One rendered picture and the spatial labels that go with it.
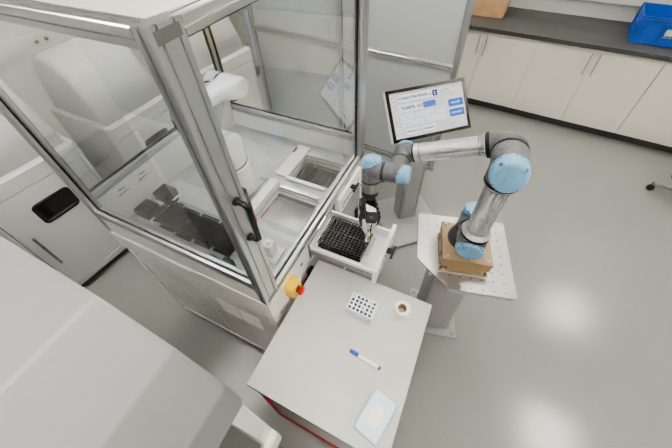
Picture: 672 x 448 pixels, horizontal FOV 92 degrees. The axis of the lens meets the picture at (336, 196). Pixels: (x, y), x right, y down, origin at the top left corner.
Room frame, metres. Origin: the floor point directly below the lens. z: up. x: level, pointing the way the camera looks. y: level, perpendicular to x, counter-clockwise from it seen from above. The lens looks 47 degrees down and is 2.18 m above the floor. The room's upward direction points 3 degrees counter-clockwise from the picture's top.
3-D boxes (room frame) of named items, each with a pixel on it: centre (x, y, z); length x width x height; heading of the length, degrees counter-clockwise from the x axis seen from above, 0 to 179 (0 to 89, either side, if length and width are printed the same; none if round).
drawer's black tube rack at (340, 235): (0.92, -0.04, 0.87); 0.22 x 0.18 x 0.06; 62
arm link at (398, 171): (0.93, -0.25, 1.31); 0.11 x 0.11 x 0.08; 67
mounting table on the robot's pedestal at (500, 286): (0.89, -0.63, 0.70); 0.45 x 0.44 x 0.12; 76
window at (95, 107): (0.81, 0.71, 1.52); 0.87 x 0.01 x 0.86; 62
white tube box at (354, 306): (0.61, -0.09, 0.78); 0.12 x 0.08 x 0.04; 60
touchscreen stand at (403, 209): (1.71, -0.59, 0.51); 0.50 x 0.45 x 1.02; 13
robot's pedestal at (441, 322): (0.89, -0.61, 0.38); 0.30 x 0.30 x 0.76; 76
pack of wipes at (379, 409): (0.20, -0.10, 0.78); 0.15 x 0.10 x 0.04; 140
